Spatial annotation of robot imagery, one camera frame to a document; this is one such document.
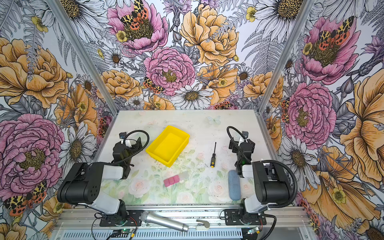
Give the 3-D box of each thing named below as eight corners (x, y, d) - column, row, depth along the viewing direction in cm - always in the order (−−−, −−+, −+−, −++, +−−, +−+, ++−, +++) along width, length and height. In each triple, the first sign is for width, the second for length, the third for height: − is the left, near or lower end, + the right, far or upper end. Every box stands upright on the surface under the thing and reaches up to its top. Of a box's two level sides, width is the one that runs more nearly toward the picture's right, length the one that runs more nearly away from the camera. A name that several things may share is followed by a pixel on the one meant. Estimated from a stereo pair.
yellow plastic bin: (146, 156, 98) (143, 150, 93) (169, 129, 113) (168, 123, 108) (171, 170, 92) (170, 165, 87) (192, 140, 106) (192, 134, 101)
